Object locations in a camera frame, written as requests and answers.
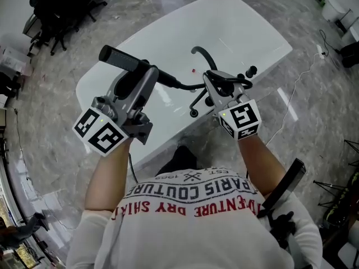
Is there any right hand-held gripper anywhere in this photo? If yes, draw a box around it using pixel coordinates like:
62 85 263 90
202 70 263 141

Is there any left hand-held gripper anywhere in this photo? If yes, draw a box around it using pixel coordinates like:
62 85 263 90
72 65 160 158

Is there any black handheld shower head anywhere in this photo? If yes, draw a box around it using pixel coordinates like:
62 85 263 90
98 44 180 89

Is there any white bathtub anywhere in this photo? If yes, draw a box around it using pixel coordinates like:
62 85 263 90
75 0 294 170

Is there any person's left forearm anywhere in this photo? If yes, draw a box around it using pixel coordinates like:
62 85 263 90
84 137 132 211

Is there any person's right forearm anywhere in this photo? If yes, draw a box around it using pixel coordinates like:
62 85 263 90
238 134 286 202

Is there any black curved faucet spout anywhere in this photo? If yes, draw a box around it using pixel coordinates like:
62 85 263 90
191 46 219 73

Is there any black office chair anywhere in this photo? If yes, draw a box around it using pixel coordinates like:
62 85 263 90
29 0 68 57
56 0 108 33

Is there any black flat bar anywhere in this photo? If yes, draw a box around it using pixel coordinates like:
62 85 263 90
257 158 307 219

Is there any dark wooden desk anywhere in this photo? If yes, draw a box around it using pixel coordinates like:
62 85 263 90
22 12 43 39

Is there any white trash bin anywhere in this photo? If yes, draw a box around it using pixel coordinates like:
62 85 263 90
341 26 359 43
321 0 347 22

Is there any black tripod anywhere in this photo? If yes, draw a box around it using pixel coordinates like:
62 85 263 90
312 138 359 207

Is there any person's white printed shirt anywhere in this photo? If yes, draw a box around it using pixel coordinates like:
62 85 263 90
66 168 323 269

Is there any black yellow-green bag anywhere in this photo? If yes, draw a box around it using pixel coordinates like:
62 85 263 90
325 172 359 230

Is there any white chair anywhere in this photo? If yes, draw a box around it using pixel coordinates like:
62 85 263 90
336 241 359 269

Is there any white power cable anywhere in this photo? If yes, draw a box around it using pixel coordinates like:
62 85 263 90
265 54 320 147

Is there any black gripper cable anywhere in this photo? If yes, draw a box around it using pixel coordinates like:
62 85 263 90
127 146 139 183

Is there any black floor cable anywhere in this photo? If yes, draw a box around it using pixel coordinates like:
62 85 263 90
319 29 342 57

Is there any black strap clamp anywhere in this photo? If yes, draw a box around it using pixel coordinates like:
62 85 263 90
269 211 297 249

